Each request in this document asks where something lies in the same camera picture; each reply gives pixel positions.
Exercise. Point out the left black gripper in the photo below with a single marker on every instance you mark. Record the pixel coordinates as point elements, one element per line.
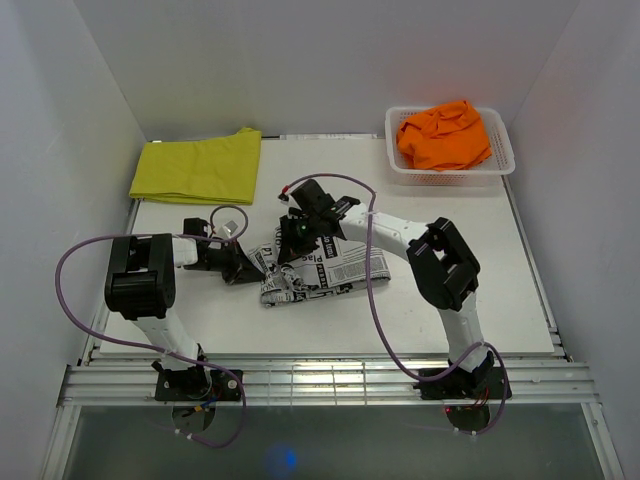
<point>241,270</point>

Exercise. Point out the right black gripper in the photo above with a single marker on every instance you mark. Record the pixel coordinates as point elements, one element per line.
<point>292,248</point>

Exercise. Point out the newspaper print trousers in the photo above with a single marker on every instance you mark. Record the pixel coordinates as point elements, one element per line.
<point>334,268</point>

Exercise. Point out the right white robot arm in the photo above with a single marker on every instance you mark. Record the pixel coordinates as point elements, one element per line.
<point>445,270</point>

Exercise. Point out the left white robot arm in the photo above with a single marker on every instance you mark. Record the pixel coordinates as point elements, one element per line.
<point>140,285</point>

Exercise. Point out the folded yellow-green trousers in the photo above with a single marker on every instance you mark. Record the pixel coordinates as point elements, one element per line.
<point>215,171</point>

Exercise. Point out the orange trousers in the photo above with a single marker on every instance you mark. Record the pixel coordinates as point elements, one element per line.
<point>450,136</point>

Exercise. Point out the white plastic basket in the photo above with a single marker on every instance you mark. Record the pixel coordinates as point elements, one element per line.
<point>500,163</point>

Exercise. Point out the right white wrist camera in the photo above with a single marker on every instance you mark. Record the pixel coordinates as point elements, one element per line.
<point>288,195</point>

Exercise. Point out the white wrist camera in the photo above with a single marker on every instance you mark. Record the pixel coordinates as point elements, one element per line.
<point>288,195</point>
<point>230,227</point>

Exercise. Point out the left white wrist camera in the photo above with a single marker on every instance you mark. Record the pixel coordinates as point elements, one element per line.
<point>230,227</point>

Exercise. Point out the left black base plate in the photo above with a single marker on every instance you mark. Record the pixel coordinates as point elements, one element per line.
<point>196,384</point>

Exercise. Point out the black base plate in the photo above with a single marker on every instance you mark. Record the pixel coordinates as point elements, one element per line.
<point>196,384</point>
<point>488,384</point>

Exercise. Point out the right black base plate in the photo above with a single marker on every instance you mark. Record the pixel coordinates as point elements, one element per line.
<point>488,384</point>

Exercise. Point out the aluminium rail frame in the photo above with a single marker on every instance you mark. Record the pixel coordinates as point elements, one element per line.
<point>314,360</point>

